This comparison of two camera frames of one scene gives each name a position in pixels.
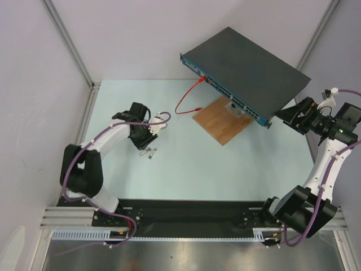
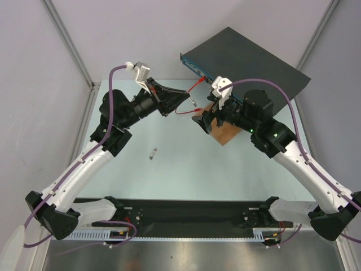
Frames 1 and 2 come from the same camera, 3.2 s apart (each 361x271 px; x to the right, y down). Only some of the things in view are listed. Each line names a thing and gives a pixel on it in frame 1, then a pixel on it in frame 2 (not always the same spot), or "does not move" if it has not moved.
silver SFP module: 143,152 → 193,101
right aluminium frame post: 331,8 does not move
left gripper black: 141,144 → 167,99
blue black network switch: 248,77 does not move
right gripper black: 300,116 → 215,116
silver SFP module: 152,153 does not move
